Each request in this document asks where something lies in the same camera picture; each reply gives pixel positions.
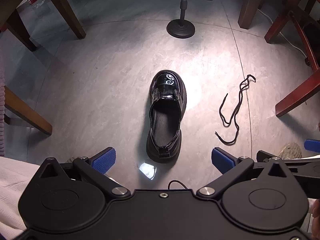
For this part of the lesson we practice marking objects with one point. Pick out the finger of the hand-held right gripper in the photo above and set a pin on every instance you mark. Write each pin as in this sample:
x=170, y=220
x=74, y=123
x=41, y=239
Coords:
x=305, y=162
x=312, y=145

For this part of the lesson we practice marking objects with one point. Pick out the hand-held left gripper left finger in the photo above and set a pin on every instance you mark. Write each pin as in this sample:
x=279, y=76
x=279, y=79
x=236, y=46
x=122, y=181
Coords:
x=105, y=159

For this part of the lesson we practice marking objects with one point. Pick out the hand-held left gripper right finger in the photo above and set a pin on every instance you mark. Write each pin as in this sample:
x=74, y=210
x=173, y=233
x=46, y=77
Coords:
x=222, y=160

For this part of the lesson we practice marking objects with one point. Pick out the black shoelace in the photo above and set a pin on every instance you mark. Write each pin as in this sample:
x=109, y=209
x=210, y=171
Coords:
x=237, y=130
x=175, y=180

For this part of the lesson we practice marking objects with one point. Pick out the black glossy shoe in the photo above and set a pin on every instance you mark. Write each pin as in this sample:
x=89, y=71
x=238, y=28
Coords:
x=166, y=120

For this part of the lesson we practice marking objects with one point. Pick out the person's right hand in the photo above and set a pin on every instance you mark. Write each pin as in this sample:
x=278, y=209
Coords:
x=316, y=212

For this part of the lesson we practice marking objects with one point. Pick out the beige woven slipper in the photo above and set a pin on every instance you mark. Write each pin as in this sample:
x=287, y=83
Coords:
x=290, y=151

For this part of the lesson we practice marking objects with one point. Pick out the red wooden chair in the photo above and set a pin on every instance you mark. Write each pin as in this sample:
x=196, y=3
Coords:
x=297, y=97

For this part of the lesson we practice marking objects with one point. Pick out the wooden chair leg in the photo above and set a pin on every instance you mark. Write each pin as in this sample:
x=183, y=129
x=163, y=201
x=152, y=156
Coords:
x=27, y=115

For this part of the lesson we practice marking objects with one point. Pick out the white ribbed cloth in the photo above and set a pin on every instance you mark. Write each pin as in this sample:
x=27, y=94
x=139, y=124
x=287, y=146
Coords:
x=12, y=192

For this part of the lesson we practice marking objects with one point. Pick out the brown wooden table leg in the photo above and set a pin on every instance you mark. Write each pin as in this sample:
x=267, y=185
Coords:
x=252, y=5

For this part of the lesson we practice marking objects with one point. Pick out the brown wooden table legs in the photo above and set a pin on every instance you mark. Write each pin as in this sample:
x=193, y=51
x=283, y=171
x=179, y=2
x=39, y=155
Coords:
x=62, y=10

